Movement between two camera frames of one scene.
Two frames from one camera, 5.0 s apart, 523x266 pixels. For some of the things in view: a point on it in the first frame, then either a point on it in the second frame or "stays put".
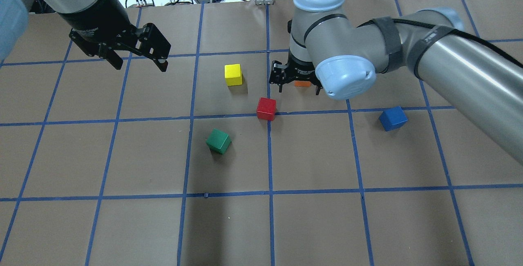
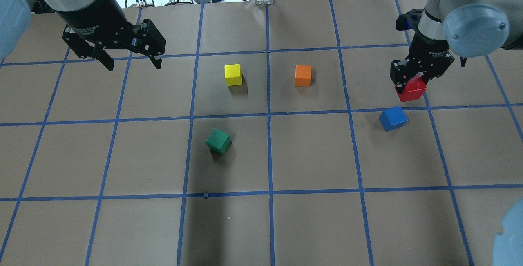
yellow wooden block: (233, 74) stays put
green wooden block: (218, 141) stays put
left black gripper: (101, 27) stays put
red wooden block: (266, 109) → (414, 89)
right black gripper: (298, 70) → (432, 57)
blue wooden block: (392, 118) stays put
